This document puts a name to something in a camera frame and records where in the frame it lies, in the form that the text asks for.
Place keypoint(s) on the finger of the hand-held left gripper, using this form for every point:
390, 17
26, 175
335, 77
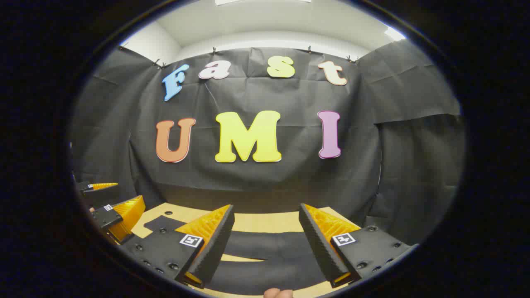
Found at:
108, 217
103, 194

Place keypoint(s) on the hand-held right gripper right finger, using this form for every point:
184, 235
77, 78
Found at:
319, 248

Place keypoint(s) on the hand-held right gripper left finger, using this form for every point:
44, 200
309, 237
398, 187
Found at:
217, 248

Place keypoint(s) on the dark grey jeans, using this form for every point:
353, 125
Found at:
269, 248

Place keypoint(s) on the white ceiling light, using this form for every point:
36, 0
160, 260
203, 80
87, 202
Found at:
395, 34

